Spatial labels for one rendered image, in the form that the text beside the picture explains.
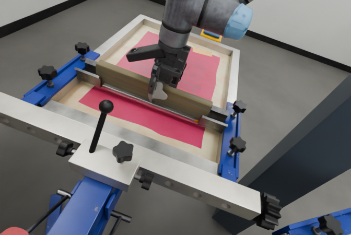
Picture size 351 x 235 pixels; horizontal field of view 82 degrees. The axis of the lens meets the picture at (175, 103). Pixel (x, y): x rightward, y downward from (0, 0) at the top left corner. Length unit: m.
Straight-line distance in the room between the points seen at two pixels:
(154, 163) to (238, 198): 0.20
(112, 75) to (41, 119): 0.24
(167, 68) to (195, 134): 0.24
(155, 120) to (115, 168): 0.28
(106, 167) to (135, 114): 0.28
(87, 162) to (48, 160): 1.30
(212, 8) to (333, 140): 0.64
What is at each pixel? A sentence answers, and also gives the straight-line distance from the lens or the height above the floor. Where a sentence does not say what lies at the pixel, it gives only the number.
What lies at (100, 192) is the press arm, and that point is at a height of 1.04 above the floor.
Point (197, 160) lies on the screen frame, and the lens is 0.57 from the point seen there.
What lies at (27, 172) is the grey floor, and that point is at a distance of 1.72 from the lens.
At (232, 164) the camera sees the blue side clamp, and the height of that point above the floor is 1.00.
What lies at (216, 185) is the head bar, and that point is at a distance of 0.50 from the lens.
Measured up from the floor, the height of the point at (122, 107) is 0.96.
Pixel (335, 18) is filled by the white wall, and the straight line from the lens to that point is 4.63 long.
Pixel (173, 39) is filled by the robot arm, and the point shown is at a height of 1.23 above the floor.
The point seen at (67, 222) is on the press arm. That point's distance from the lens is 0.44.
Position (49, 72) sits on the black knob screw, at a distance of 0.65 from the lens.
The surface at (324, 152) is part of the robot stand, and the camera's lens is 0.94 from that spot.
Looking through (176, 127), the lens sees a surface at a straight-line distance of 0.67.
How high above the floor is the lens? 1.46
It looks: 43 degrees down
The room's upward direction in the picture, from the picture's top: 19 degrees clockwise
